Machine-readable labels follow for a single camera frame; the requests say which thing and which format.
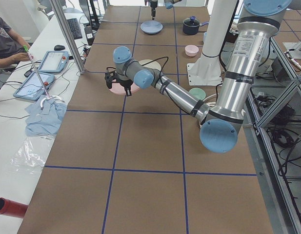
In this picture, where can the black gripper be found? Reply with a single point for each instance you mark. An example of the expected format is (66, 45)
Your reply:
(126, 84)
(153, 4)

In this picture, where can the pink plate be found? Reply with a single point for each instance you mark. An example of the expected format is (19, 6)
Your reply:
(120, 90)

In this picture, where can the blue plate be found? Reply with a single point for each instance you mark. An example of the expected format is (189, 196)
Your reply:
(151, 27)

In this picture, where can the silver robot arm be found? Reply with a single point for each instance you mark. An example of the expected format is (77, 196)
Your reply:
(220, 124)
(167, 3)

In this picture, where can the cream white plate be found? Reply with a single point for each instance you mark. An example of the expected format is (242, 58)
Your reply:
(150, 64)

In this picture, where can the dark blue lidded pot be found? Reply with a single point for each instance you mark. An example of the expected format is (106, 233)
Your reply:
(191, 25)

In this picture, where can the pink bowl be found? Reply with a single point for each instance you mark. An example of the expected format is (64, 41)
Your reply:
(191, 50)

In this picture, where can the blue plastic cup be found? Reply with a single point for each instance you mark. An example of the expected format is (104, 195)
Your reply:
(204, 37)

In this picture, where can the green bowl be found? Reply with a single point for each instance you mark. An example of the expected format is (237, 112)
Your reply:
(198, 93)

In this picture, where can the blue teach pendant tablet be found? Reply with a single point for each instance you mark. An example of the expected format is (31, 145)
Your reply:
(54, 61)

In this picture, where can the black keyboard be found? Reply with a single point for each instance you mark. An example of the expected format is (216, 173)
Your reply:
(74, 27)

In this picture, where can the black computer mouse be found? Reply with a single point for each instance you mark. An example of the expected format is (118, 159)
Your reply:
(59, 47)

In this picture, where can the light blue shirt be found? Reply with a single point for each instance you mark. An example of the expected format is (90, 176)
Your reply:
(44, 121)

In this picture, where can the metal grabber stick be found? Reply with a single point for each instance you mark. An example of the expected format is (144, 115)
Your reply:
(36, 71)

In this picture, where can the clear plastic bag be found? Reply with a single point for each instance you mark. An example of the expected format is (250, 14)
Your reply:
(32, 155)

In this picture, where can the seated person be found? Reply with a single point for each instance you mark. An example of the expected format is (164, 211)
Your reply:
(11, 46)

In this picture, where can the red cylinder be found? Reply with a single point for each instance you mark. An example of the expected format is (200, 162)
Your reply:
(12, 208)

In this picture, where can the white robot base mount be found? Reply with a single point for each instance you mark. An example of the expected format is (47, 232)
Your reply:
(207, 69)

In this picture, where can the aluminium frame post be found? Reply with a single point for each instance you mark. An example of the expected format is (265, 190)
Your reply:
(58, 10)

